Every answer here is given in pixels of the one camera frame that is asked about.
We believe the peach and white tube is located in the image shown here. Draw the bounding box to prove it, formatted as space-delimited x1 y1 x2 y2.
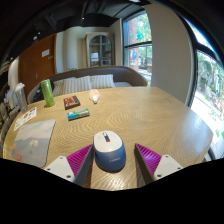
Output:
88 88 101 104

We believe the arched glass-door cabinet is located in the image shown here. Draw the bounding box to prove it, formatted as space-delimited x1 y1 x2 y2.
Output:
84 31 116 68

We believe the striped cushion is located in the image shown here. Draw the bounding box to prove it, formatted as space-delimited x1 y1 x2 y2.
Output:
52 78 65 98
61 75 93 96
89 73 117 90

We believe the orange wooden door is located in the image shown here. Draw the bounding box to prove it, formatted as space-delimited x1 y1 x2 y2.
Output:
18 33 58 98

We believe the green drink can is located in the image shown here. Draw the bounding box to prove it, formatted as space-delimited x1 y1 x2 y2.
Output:
40 78 56 108

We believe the black box with orange print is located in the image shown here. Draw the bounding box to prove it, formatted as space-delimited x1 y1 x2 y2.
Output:
63 95 81 111

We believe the large black-framed window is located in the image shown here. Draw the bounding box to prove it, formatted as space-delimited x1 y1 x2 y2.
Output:
185 19 224 161

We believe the white and blue computer mouse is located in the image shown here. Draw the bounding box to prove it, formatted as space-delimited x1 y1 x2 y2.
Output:
92 130 127 173

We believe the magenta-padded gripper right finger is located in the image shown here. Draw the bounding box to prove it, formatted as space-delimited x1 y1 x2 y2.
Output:
134 143 184 185

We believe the brown curved sofa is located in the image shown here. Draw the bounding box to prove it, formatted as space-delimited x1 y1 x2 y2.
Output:
27 65 148 104

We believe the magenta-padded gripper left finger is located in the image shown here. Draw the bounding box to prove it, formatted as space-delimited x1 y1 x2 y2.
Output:
43 144 95 187

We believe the teal and green packet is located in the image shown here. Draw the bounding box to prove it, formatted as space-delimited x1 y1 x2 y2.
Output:
66 107 91 121

